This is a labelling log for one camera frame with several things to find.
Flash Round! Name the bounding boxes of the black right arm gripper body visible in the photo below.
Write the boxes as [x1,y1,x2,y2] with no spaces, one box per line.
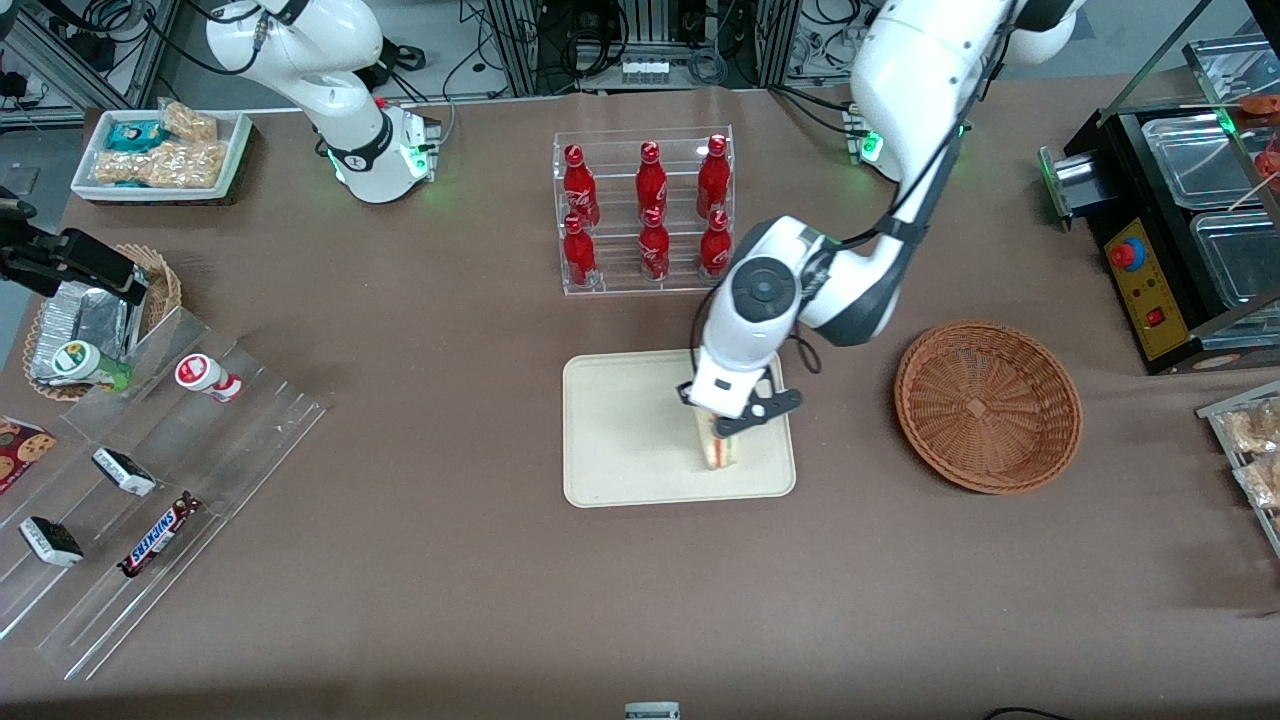
[0,197,63,293]

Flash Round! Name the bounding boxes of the triangle sandwich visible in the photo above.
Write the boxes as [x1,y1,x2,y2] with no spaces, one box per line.
[695,405,746,471]

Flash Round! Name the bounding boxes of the small brown wicker basket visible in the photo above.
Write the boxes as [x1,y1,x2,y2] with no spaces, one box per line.
[22,243,183,401]

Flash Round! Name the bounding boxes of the beige rectangular tray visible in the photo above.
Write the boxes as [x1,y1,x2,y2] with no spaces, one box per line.
[562,350,798,509]

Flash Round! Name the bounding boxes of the white snack tray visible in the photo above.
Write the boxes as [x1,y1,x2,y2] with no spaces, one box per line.
[70,108,253,206]

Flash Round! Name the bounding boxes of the round brown wicker basket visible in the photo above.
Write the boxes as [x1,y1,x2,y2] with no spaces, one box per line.
[895,320,1084,496]

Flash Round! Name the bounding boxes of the clear acrylic bread tray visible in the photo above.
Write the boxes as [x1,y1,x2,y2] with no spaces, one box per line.
[1197,380,1280,557]

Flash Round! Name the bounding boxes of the steel shelf tray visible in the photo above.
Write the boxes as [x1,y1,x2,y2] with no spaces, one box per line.
[1183,35,1280,111]

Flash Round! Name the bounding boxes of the silver foil bag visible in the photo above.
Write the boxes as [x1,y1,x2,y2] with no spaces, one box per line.
[30,280,133,386]

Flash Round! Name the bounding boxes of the green and white cup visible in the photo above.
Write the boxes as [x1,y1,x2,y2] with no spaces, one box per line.
[52,340,131,391]

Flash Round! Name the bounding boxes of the large rice cracker pack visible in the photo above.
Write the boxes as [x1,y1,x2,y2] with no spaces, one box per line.
[95,140,229,189]

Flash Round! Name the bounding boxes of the teal snack packet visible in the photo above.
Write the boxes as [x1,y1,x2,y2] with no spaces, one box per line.
[105,120,166,153]

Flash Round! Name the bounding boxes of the red cola bottle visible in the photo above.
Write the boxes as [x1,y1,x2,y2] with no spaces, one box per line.
[697,134,732,219]
[638,207,671,282]
[699,208,734,279]
[636,141,669,223]
[563,145,601,229]
[563,214,599,288]

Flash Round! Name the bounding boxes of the white red yogurt bottle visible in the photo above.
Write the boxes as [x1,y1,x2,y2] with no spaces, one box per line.
[175,353,243,403]

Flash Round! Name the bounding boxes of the small rice cracker pack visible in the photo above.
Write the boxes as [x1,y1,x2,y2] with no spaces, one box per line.
[160,100,219,143]

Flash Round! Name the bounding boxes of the red cookie package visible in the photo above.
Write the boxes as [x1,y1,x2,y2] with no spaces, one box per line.
[0,415,57,496]

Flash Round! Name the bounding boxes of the clear acrylic bottle rack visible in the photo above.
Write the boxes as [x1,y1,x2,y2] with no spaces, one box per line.
[552,125,736,296]

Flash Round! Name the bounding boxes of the black white snack bar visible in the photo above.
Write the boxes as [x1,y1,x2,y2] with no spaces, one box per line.
[20,516,85,568]
[92,447,158,498]

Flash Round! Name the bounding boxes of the clear acrylic stepped display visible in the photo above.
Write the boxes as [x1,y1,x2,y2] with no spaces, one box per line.
[0,305,331,681]

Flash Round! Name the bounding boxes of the Snickers chocolate bar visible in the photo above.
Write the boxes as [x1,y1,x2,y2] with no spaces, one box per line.
[118,492,204,579]

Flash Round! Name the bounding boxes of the black fryer with yellow panel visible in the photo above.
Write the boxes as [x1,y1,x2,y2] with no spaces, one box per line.
[1040,100,1280,376]

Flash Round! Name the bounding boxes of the wrapped bread pack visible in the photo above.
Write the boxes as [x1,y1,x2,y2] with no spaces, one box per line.
[1235,455,1280,511]
[1225,400,1280,453]

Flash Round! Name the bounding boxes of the steel fryer pan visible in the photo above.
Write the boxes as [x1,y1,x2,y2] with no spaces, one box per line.
[1142,115,1261,211]
[1190,212,1280,311]

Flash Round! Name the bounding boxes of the red sausage on skewer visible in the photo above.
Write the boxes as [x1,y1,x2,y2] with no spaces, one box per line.
[1228,95,1280,211]

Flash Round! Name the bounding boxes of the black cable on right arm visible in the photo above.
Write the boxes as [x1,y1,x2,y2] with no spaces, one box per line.
[180,0,291,77]

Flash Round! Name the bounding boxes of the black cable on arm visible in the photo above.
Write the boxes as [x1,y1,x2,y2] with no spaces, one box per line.
[180,0,291,77]
[835,100,976,246]

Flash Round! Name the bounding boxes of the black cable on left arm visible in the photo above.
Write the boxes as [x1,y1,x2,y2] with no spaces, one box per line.
[835,100,976,246]

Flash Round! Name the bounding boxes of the aluminium frame equipment rack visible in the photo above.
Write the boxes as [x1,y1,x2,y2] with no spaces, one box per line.
[480,0,801,96]

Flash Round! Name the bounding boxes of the grey fryer handle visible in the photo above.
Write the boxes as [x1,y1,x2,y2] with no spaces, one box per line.
[1038,145,1101,218]

